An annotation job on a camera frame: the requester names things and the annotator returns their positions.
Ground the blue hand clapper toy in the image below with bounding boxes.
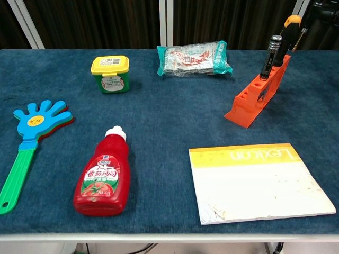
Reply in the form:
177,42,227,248
0,99,75,215

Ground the red ketchup bottle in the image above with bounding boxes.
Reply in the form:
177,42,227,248
73,125,131,217

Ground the black curved cable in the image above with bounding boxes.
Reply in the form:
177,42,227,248
131,242,159,254

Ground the yellow white Lexicon book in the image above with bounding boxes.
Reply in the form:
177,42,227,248
188,143,337,225

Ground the white table leg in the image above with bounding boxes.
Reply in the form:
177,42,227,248
263,242,278,254
61,242,80,254

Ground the silver-capped black screwdriver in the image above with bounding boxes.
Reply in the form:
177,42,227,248
259,34,283,80

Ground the white metal frame post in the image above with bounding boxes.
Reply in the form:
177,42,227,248
278,0,310,50
158,0,174,47
6,0,46,50

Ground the teal snack packet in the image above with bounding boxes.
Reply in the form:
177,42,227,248
156,40,233,78

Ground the orange-capped black screwdriver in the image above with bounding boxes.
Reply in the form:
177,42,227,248
272,15,302,67

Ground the blue table cloth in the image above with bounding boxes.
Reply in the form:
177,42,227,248
0,49,339,235

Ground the yellow-lidded green container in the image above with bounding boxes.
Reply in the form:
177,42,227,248
91,55,131,95

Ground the orange tool holder rack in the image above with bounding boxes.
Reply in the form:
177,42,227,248
224,54,291,130

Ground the black pleated curtain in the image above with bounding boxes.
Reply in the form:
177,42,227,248
0,0,339,50

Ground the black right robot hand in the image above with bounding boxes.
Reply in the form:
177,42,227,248
302,0,339,30

